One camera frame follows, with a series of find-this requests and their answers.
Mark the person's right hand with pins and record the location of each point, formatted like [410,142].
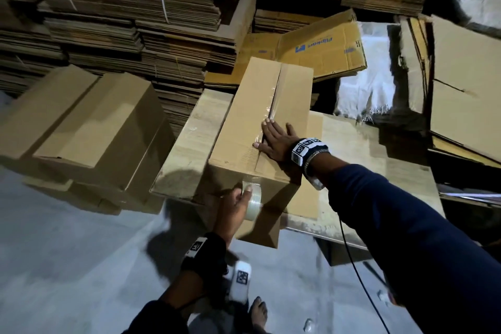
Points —
[278,142]

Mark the person's left hand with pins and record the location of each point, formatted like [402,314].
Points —
[232,216]

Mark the clear tape roll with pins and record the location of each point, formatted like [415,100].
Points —
[253,199]

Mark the person's left forearm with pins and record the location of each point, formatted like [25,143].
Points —
[164,306]

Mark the person's right forearm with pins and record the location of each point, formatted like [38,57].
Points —
[423,244]

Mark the person's bare foot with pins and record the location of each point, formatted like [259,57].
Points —
[257,314]

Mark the pile of brown cartons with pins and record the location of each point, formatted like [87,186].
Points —
[462,87]

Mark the stacks of flat cardboard bundles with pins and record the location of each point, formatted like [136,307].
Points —
[102,17]

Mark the plywood work board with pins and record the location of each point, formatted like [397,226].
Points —
[376,181]

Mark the yellow carton with blue print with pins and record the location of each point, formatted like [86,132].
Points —
[325,44]

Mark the white plastic sack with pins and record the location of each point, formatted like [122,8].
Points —
[368,71]

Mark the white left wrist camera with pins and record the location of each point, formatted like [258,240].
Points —
[240,279]

